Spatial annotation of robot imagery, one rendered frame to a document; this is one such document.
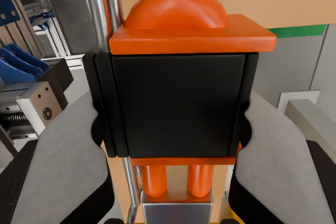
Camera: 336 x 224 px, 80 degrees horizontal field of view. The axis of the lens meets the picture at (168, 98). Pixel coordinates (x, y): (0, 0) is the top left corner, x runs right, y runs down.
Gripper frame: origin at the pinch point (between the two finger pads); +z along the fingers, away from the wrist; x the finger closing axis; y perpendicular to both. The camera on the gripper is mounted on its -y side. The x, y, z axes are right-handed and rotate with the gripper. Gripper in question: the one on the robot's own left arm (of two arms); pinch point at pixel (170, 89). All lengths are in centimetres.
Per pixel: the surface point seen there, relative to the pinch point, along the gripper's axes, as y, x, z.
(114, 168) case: 50, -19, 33
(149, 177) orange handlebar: 7.6, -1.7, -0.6
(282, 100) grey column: 84, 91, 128
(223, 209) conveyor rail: 140, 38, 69
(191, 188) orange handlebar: 9.6, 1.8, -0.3
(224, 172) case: 52, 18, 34
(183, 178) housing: 10.4, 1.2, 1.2
